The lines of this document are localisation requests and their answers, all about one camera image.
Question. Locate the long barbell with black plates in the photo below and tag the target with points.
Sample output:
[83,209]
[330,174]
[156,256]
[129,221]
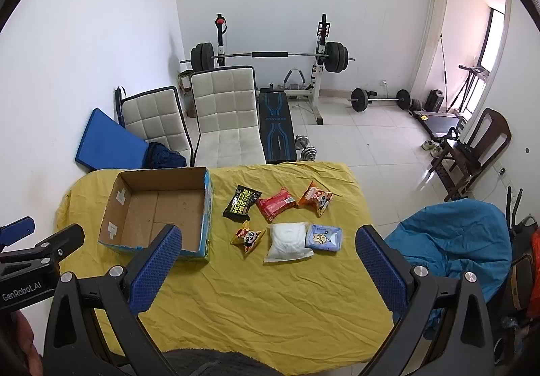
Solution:
[270,55]

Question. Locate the white bench press rack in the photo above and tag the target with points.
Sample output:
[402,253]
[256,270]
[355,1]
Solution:
[314,83]

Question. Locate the black exercise machine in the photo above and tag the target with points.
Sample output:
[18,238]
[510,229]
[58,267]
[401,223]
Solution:
[517,211]

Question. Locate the person's left forearm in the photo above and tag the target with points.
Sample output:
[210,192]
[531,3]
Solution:
[21,342]

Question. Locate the cardboard box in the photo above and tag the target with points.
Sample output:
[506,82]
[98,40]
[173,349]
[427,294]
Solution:
[143,211]

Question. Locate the large white padded chair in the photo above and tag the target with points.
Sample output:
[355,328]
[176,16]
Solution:
[225,106]

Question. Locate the black and blue weight bench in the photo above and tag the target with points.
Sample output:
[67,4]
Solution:
[274,127]

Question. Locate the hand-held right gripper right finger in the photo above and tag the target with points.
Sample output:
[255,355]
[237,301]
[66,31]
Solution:
[382,270]

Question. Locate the light blue tissue packet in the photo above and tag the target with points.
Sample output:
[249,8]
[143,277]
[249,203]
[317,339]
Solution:
[322,237]

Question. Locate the small white padded chair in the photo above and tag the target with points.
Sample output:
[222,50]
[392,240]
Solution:
[149,119]

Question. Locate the yellow panda snack packet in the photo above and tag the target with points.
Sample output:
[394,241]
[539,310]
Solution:
[247,237]

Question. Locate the small black appliance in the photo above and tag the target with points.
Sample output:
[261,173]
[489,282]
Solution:
[434,100]

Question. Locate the dark grey fleece clothing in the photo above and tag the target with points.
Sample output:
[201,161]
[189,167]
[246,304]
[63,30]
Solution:
[223,363]

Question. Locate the window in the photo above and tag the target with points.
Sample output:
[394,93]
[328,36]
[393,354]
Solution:
[495,43]

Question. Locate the orange snack packet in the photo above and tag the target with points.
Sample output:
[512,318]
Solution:
[314,197]

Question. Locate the black treadmill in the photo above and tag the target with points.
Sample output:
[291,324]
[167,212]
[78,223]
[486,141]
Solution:
[438,125]

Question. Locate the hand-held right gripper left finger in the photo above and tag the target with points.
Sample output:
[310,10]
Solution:
[156,270]

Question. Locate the yellow tablecloth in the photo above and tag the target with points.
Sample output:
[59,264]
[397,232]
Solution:
[261,308]

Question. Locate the door frame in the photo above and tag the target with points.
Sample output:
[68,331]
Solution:
[434,22]

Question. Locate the dark wooden chair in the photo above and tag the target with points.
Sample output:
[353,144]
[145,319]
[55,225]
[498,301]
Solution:
[491,131]

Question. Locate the white packet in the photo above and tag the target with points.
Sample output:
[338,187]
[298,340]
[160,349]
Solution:
[287,241]

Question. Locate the white shoe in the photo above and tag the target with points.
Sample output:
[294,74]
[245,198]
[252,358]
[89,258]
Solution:
[436,150]
[428,144]

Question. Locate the black pole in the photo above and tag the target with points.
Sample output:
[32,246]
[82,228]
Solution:
[119,106]

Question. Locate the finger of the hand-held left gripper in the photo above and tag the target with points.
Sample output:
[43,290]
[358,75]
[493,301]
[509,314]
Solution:
[59,245]
[19,230]

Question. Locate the red packet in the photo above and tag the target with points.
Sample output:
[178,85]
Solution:
[276,205]

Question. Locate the short barbell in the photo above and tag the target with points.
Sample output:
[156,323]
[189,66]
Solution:
[379,99]

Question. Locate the blue mat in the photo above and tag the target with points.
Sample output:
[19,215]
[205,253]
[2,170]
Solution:
[109,140]

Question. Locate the blue beanbag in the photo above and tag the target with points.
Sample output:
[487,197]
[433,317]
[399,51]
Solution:
[455,241]

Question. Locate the black wipes packet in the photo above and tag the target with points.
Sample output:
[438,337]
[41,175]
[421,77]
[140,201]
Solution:
[242,203]

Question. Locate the chrome dumbbell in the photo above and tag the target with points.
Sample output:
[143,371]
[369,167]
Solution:
[309,153]
[302,141]

